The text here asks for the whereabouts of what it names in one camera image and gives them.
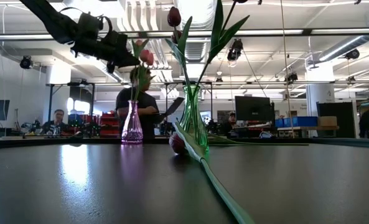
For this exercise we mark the pale pink tulip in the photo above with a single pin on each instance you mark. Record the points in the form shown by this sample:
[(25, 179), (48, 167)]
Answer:
[(139, 42)]

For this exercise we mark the dark purple tulip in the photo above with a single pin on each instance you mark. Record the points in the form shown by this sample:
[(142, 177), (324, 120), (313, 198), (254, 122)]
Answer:
[(174, 16), (218, 34), (175, 36), (178, 144)]

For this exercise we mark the pink glass vase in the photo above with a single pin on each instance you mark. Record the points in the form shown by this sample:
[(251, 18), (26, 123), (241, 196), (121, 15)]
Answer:
[(132, 127)]

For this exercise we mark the green glass vase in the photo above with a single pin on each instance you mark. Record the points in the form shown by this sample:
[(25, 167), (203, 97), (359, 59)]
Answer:
[(192, 121)]

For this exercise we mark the red parts bin rack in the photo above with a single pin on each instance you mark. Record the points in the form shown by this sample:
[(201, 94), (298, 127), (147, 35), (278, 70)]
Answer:
[(109, 126)]

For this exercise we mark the black laptop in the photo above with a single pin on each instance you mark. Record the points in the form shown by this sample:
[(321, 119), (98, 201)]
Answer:
[(175, 105)]

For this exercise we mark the tulip with green stem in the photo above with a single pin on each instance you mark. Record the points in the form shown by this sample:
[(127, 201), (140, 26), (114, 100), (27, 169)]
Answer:
[(224, 140)]

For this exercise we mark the large black monitor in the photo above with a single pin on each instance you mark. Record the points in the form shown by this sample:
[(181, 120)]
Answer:
[(253, 109)]

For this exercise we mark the blue storage bins row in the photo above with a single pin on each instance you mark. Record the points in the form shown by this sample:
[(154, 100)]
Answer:
[(299, 121)]

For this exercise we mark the wooden workbench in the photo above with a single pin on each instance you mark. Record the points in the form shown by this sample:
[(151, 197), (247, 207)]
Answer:
[(308, 128)]

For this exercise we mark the white round pillar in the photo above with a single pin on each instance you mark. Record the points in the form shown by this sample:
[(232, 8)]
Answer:
[(319, 96)]

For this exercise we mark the cardboard box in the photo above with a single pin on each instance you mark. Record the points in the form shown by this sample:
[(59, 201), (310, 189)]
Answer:
[(327, 121)]

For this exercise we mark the black cabinet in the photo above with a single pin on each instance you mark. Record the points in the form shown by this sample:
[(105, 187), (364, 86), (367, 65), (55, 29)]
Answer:
[(343, 112)]

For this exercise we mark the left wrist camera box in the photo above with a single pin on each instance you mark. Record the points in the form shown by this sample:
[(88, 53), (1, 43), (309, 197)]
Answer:
[(89, 26)]

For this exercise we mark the black metal workstation frame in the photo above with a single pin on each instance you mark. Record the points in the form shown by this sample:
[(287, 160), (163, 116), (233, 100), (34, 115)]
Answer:
[(166, 105)]

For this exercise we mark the silver ventilation duct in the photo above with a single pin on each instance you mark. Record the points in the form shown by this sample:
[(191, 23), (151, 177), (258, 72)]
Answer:
[(199, 51)]

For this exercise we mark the black ceiling camera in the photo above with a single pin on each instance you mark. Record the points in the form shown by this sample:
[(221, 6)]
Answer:
[(25, 62), (235, 49), (291, 77), (353, 53)]

